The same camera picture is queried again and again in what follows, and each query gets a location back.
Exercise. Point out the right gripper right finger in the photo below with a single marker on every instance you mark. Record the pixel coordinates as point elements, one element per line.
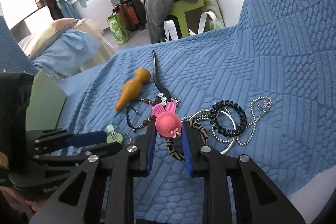
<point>208,163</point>

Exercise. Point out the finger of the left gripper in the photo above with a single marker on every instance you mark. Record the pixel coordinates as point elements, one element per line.
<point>48,141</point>
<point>106,150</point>

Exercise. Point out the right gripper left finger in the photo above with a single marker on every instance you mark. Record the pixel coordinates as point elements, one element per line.
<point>132,162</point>

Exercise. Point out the green hair clip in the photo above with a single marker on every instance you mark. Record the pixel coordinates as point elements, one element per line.
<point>113,136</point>

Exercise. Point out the black beige patterned bangle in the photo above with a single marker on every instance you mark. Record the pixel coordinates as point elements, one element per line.
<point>196,127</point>

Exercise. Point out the pink hat hair clip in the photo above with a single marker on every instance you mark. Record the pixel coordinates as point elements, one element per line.
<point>167,123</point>

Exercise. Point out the black hair stick with rhinestones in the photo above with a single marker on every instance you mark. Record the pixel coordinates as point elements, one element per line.
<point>164,95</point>

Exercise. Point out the brown wooden gourd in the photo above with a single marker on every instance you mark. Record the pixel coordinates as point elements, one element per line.
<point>132,88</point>

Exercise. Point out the green cardboard box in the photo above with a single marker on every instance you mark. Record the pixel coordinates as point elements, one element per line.
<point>46,103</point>

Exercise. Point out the light blue pillow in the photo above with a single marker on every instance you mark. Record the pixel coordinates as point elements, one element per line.
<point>65,57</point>

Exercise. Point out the blue textured sofa cover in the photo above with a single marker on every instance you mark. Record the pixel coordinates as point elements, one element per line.
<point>264,89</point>

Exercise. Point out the beige blanket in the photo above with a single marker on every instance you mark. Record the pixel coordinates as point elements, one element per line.
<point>35,44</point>

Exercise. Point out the green shopping bag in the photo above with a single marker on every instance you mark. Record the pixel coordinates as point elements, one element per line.
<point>118,28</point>

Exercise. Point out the red suitcase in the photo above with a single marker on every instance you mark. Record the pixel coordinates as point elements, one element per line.
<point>128,16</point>

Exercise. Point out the green plastic stool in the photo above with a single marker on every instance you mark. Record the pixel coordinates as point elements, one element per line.
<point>186,16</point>

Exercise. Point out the white strapped tote bag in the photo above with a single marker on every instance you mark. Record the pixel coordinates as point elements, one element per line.
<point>208,22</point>

